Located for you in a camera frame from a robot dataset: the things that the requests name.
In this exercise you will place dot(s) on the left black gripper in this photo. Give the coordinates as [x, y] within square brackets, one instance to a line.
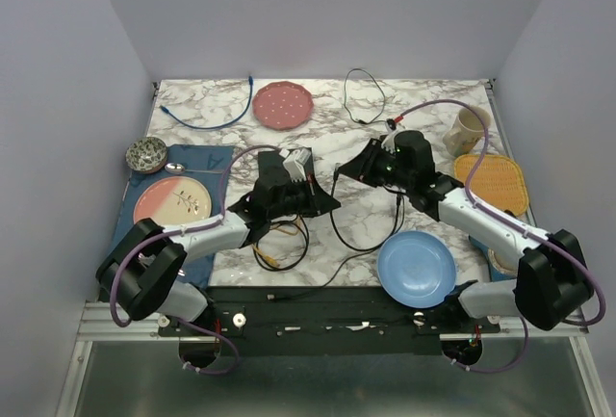
[315, 205]

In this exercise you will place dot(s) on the blue fabric placemat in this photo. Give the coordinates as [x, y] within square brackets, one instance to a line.
[193, 157]

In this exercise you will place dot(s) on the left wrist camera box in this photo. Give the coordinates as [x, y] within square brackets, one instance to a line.
[295, 163]

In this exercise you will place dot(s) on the patterned small bowl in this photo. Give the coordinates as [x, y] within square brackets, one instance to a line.
[146, 155]

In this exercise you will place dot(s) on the cream ceramic mug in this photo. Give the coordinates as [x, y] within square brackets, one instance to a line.
[467, 131]

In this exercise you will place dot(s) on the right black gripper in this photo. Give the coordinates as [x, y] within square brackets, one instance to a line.
[361, 167]

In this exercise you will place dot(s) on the yellow woven mat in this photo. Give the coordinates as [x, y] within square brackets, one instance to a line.
[500, 182]

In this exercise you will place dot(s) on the pink dotted plate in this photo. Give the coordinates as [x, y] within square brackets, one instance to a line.
[282, 105]

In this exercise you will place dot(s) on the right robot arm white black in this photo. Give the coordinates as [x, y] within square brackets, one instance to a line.
[552, 280]

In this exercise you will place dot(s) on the black network switch box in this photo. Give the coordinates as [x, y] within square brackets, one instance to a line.
[270, 165]

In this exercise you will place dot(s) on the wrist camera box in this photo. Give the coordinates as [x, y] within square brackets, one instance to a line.
[388, 142]
[295, 163]

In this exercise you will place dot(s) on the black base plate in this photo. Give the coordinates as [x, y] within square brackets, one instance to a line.
[298, 321]

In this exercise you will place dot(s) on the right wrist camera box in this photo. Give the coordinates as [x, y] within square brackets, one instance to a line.
[388, 142]

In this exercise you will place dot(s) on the pink cream plate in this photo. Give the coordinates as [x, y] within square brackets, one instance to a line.
[174, 200]

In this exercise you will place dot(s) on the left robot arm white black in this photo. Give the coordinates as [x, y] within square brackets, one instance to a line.
[140, 273]

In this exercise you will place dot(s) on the metal spoon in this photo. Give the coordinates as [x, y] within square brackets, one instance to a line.
[179, 169]

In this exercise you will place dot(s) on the blue plastic plate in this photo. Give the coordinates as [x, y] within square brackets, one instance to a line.
[416, 269]

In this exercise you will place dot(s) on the blue star-shaped dish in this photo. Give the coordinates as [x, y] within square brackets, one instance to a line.
[497, 270]

